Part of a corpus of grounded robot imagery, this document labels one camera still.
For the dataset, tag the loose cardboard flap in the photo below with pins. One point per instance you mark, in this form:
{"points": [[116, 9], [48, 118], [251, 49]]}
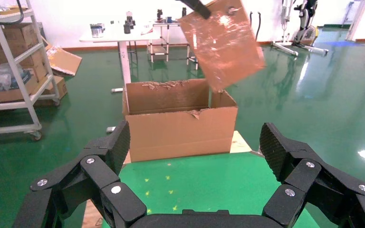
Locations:
{"points": [[64, 61]]}

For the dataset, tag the small dark bottle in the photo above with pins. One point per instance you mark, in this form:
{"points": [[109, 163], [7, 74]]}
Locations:
{"points": [[184, 12]]}

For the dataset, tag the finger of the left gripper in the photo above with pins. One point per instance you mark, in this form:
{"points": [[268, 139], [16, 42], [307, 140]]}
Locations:
{"points": [[198, 8]]}

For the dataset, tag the metal can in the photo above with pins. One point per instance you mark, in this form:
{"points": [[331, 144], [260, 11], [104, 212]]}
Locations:
{"points": [[97, 31]]}

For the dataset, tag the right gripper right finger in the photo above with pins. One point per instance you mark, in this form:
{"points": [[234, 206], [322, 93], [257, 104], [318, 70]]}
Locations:
{"points": [[305, 170]]}

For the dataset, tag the large open cardboard carton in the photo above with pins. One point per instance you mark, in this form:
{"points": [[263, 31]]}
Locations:
{"points": [[182, 135]]}

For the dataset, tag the white capped bottle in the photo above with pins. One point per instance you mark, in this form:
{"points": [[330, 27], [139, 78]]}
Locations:
{"points": [[129, 14]]}

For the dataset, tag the plain cardboard box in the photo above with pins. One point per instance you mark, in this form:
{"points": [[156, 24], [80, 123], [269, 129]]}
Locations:
{"points": [[34, 81]]}

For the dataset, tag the white pipe frame table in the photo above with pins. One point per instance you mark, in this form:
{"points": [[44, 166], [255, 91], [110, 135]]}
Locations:
{"points": [[159, 49]]}

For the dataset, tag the white wheeled storage rack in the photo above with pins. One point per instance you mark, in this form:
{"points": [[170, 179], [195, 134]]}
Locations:
{"points": [[9, 104]]}

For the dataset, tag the cardboard box with print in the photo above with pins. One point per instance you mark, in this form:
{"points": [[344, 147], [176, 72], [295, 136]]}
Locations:
{"points": [[12, 39]]}

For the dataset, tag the clear plastic bag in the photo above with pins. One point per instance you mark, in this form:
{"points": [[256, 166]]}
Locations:
{"points": [[1, 77]]}

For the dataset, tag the green table cloth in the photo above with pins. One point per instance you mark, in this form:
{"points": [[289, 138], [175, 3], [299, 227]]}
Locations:
{"points": [[201, 182]]}

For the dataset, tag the wooden block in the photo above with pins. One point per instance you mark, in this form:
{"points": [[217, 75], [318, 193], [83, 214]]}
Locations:
{"points": [[223, 47]]}

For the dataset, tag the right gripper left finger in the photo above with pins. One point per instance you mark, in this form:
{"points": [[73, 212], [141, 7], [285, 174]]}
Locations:
{"points": [[100, 170]]}

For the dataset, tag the white robot on stand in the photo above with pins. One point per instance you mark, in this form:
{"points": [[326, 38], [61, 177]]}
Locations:
{"points": [[307, 31]]}

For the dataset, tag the white desk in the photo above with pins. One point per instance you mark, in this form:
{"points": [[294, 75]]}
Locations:
{"points": [[122, 34]]}

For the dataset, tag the low cardboard box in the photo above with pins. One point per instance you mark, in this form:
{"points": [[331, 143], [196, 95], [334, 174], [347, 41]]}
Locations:
{"points": [[56, 89]]}

